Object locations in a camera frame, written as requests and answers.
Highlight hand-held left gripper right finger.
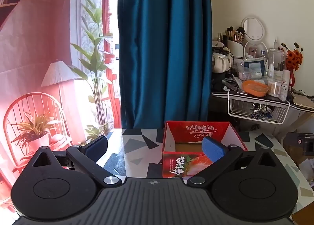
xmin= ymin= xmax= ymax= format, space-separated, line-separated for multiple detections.
xmin=187 ymin=137 xmax=279 ymax=187

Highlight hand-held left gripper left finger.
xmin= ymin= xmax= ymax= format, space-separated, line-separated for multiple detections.
xmin=31 ymin=135 xmax=122 ymax=187

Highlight red cardboard box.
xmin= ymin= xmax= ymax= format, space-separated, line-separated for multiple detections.
xmin=161 ymin=121 xmax=247 ymax=179

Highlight silver foil packet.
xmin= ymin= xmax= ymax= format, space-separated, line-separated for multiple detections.
xmin=249 ymin=105 xmax=273 ymax=119

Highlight black bag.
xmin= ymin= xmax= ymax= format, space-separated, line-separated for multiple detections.
xmin=211 ymin=72 xmax=233 ymax=92

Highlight orange plastic bowl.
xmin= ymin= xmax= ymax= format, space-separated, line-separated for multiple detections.
xmin=242 ymin=80 xmax=269 ymax=97

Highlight clear cotton pad jar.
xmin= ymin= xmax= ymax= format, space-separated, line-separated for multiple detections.
xmin=239 ymin=67 xmax=252 ymax=81

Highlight clear cotton swab container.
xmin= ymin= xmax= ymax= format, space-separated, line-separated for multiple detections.
xmin=268 ymin=81 xmax=281 ymax=98

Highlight clear box with blue packs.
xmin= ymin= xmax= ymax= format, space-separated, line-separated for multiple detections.
xmin=243 ymin=58 xmax=267 ymax=78

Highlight white spray can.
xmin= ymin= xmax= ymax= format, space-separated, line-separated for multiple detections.
xmin=280 ymin=69 xmax=290 ymax=99

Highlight black-topped dressing table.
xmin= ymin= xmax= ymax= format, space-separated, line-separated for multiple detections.
xmin=210 ymin=85 xmax=314 ymax=138

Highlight white brush holder cup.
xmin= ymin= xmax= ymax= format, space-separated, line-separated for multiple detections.
xmin=226 ymin=40 xmax=243 ymax=58

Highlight beige notebook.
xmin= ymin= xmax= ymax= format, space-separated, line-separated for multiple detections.
xmin=294 ymin=94 xmax=314 ymax=108

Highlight clear acrylic organiser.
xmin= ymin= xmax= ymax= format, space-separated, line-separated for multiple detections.
xmin=268 ymin=48 xmax=287 ymax=71

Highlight blue curtain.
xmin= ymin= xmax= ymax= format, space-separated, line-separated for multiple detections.
xmin=117 ymin=0 xmax=213 ymax=130

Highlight orange artificial flowers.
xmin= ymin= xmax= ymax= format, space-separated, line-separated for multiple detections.
xmin=281 ymin=42 xmax=304 ymax=71

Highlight round white vanity mirror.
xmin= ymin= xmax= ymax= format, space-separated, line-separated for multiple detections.
xmin=241 ymin=16 xmax=269 ymax=60

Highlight white wire basket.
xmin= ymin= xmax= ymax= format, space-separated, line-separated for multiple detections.
xmin=227 ymin=90 xmax=291 ymax=125

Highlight beige drawstring pouch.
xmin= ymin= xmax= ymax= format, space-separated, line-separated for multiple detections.
xmin=212 ymin=52 xmax=232 ymax=73

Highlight printed wall backdrop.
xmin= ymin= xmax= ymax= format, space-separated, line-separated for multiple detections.
xmin=0 ymin=0 xmax=122 ymax=206

